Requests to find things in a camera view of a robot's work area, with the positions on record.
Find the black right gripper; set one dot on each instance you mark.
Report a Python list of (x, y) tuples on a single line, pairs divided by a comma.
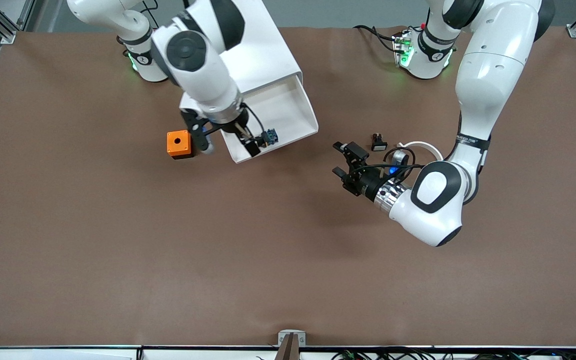
[(233, 126)]

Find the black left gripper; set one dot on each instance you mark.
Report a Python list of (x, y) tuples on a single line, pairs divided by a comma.
[(361, 182)]

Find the push button with blue base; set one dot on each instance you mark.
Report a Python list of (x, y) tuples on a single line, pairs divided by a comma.
[(270, 136)]

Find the white drawer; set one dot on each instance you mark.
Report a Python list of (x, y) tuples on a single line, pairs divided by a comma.
[(288, 112)]

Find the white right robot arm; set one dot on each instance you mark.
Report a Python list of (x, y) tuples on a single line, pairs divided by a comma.
[(193, 50)]

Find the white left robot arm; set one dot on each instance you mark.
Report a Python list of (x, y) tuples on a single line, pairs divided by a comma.
[(488, 75)]

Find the orange box with round hole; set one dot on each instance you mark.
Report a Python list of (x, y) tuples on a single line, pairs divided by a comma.
[(178, 141)]

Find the control box with green light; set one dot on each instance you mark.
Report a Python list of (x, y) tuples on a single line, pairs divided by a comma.
[(404, 47)]

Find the small black switch module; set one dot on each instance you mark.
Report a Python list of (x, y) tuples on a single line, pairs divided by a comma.
[(379, 145)]

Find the grey metal bracket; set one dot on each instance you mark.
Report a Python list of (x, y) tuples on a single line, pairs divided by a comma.
[(283, 337)]

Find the brown post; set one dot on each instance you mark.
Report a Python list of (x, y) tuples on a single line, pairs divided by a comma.
[(290, 350)]

